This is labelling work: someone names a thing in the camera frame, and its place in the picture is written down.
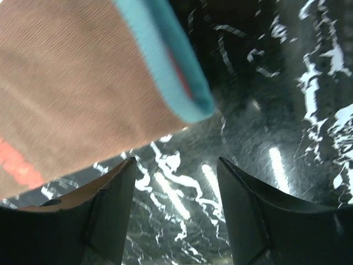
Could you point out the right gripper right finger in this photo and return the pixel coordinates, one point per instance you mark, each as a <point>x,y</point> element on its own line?
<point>268,226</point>

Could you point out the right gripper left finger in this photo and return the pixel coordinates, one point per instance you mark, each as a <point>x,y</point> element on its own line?
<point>80,227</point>

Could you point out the orange brown towel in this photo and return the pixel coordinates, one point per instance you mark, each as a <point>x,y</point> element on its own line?
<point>83,81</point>

